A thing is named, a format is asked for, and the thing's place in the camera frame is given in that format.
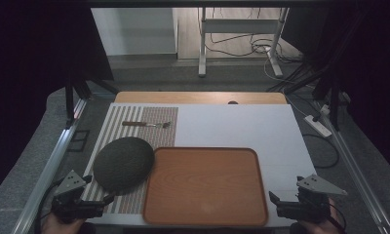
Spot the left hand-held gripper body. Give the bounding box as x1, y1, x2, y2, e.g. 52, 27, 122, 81
51, 169, 105, 224

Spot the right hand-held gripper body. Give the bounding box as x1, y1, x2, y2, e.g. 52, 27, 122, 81
276, 174, 349, 224

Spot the dark round plate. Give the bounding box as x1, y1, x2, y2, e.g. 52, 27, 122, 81
93, 136, 156, 197

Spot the person's left hand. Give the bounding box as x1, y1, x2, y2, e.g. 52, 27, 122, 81
41, 214, 87, 234

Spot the person's right hand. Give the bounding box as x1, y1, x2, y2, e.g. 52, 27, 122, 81
296, 197, 347, 234

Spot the white power strip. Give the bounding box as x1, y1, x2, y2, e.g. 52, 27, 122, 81
303, 114, 333, 138

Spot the brown wooden tray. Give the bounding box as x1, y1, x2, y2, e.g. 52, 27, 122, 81
141, 146, 270, 227

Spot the white board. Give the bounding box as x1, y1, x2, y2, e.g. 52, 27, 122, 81
83, 102, 318, 228

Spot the black metal stand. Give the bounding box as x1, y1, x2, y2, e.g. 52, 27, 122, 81
284, 62, 343, 133
64, 77, 120, 129

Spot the striped placemat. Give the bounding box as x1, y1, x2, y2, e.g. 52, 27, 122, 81
80, 104, 179, 215

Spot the dark curtain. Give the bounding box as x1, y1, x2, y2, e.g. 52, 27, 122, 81
0, 0, 115, 200
282, 0, 390, 179

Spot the wooden table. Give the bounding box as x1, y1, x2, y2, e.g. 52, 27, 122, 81
113, 91, 288, 105

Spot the white cabinet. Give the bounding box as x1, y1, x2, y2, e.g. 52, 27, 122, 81
91, 7, 179, 58

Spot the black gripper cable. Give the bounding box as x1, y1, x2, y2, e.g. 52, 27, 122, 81
329, 202, 348, 232
34, 177, 64, 234

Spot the aluminium rail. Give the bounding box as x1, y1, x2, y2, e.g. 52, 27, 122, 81
314, 99, 390, 234
11, 97, 89, 234

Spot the black floor cable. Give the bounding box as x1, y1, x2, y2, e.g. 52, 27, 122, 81
301, 132, 340, 170

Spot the wooden handled fork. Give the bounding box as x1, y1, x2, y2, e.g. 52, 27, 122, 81
121, 120, 173, 129

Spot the tangle of floor cables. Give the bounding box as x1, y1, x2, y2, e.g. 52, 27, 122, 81
205, 31, 302, 65

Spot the white desk frame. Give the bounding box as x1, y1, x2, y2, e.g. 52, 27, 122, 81
197, 7, 291, 79

